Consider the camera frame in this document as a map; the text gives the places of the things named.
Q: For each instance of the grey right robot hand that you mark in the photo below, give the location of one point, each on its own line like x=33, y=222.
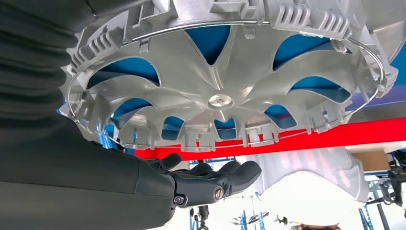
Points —
x=79, y=190

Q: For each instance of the blue metal shelf rack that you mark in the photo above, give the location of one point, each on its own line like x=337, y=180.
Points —
x=206, y=39

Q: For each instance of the red barrier belt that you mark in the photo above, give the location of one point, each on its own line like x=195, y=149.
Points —
x=349, y=133

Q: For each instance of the brown cardboard box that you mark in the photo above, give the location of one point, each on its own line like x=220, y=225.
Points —
x=371, y=162

